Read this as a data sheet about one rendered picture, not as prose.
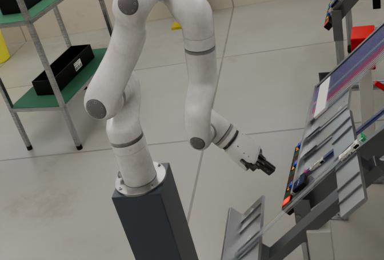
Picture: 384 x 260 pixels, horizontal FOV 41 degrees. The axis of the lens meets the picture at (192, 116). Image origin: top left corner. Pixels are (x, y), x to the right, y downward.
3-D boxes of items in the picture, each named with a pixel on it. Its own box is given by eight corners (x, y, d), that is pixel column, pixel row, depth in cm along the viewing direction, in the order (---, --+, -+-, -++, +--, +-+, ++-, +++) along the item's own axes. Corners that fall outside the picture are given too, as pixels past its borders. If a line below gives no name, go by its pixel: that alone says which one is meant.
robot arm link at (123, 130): (103, 147, 175) (80, 86, 163) (126, 117, 189) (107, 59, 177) (134, 147, 170) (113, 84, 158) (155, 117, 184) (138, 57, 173)
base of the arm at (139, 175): (109, 199, 181) (92, 156, 171) (123, 166, 197) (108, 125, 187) (160, 194, 176) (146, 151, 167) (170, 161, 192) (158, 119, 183)
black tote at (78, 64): (58, 94, 354) (52, 80, 349) (37, 95, 360) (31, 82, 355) (94, 57, 399) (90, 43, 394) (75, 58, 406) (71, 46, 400)
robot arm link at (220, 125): (226, 135, 156) (233, 118, 163) (191, 108, 155) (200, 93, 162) (210, 150, 161) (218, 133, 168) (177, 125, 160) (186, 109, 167)
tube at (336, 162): (366, 135, 115) (362, 133, 115) (367, 139, 114) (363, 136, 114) (238, 255, 142) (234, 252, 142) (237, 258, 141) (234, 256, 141)
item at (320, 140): (304, 200, 157) (296, 194, 157) (323, 91, 209) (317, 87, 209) (348, 167, 146) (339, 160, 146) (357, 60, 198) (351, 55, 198)
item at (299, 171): (308, 207, 158) (290, 194, 158) (326, 97, 210) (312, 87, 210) (311, 205, 158) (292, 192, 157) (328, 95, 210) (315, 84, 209)
